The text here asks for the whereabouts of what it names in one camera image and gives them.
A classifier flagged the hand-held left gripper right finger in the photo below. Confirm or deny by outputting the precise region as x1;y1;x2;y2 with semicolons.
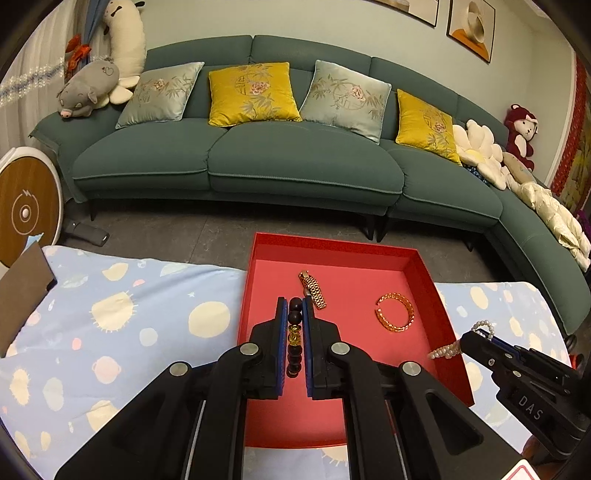
304;298;536;480

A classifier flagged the grey floor device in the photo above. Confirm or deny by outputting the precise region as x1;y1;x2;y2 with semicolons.
62;219;109;245

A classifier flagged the red tray box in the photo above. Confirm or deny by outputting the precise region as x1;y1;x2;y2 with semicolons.
238;232;475;449

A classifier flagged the red curtain tie ornament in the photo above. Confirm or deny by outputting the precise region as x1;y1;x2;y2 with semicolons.
65;36;90;77

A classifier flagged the gold watch band bracelet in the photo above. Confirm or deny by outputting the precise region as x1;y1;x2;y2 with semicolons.
298;271;328;311

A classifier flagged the round white wooden device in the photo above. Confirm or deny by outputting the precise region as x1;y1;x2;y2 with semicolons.
0;147;64;268

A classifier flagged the white sheer curtain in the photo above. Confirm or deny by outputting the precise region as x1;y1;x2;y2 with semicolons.
0;4;88;158

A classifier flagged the green sofa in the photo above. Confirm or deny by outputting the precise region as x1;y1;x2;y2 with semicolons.
28;34;591;335

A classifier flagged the white flower shaped cushion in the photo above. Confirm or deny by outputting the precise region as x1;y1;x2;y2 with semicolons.
452;119;509;191

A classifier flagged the red monkey plush toy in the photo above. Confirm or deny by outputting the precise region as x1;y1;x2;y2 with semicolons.
503;104;540;172

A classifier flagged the light blue printed blanket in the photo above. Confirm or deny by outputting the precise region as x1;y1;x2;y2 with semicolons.
0;244;578;480

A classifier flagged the long white plush toy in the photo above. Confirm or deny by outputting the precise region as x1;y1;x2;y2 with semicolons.
99;0;147;104

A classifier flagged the beige plush toy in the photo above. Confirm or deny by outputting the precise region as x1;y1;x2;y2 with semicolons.
502;152;536;185

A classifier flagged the wall painting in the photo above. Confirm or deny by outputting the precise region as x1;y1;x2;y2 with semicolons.
566;134;591;217

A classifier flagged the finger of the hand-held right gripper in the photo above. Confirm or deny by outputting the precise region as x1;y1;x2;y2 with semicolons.
489;336;574;373
461;331;509;376

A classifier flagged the pearl bracelet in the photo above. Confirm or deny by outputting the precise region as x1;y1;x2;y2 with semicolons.
427;320;497;361

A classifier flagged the yellow embroidered cushion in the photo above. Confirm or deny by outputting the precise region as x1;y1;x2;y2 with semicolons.
208;62;303;127
396;89;462;166

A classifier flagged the grey pig plush toy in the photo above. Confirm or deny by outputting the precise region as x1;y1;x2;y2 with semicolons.
56;55;122;121

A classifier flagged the light blue embroidered cushion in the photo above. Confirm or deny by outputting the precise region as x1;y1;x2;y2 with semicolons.
299;59;392;145
115;61;205;130

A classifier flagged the red patterned wall hanging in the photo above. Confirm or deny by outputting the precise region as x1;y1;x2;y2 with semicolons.
551;58;591;195

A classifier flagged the brown cardboard sheet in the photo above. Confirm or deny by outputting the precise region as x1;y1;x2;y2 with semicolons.
0;241;58;358

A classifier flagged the dark wooden bead bracelet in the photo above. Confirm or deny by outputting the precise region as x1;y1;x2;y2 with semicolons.
286;298;304;377

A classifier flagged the framed wall picture orange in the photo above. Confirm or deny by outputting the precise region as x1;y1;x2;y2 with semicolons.
445;0;497;64

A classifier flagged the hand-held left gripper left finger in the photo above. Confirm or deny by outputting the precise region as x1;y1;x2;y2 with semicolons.
54;295;285;480

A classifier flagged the blue curtain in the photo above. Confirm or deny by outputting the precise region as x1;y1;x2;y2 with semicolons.
76;0;109;61

